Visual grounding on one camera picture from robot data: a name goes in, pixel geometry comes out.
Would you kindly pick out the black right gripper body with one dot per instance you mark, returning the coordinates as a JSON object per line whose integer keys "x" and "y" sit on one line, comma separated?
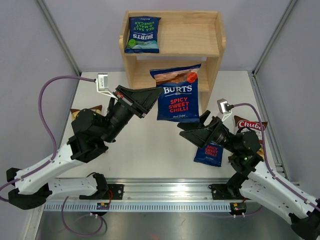
{"x": 220, "y": 134}

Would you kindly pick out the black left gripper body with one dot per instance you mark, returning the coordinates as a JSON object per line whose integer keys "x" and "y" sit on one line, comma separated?
{"x": 125, "y": 100}

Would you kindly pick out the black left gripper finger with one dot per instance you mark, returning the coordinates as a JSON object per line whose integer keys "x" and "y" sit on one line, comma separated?
{"x": 144, "y": 99}
{"x": 128, "y": 93}

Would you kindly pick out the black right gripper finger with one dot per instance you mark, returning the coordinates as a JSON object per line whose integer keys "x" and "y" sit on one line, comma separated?
{"x": 199, "y": 136}
{"x": 200, "y": 118}

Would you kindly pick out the blue Burts spicy chilli bag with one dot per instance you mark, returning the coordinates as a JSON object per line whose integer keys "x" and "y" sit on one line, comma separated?
{"x": 179, "y": 100}

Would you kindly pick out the blue Burts sea salt bag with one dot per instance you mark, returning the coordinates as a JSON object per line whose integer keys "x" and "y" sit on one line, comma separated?
{"x": 143, "y": 35}

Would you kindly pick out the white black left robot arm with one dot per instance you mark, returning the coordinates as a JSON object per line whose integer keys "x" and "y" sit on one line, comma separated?
{"x": 35, "y": 185}

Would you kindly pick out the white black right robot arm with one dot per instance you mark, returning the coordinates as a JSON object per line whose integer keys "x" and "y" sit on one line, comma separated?
{"x": 255, "y": 179}

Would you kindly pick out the brown Chuba cassava chips bag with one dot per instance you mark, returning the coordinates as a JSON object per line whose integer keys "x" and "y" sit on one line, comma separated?
{"x": 75, "y": 112}

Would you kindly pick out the wooden two-tier shelf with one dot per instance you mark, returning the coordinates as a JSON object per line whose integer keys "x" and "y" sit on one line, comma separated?
{"x": 185, "y": 38}

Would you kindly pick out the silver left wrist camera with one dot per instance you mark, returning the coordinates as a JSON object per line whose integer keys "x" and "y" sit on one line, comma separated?
{"x": 102, "y": 85}

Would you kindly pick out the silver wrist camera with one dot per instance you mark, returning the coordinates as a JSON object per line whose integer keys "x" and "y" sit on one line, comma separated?
{"x": 225, "y": 109}
{"x": 102, "y": 85}

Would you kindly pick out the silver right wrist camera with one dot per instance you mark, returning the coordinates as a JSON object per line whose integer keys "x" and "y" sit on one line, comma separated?
{"x": 225, "y": 109}

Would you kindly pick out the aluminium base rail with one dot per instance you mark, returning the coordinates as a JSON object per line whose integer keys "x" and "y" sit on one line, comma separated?
{"x": 150, "y": 196}

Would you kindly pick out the grey aluminium frame post left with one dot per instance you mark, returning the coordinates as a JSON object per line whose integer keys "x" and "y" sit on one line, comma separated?
{"x": 57, "y": 34}

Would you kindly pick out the grey aluminium frame post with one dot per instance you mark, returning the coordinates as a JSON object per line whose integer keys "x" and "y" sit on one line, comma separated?
{"x": 57, "y": 34}
{"x": 281, "y": 24}

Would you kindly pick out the grey aluminium frame post right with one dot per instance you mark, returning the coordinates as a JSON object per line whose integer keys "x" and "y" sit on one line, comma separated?
{"x": 281, "y": 24}

